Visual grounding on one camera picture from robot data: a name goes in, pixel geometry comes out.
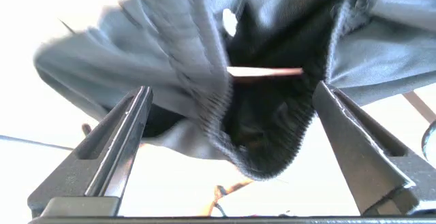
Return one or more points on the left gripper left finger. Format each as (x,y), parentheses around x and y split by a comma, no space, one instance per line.
(61,196)

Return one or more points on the black shorts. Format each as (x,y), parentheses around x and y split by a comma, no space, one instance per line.
(272,132)

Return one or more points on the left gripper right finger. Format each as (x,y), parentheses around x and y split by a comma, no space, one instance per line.
(374,183)

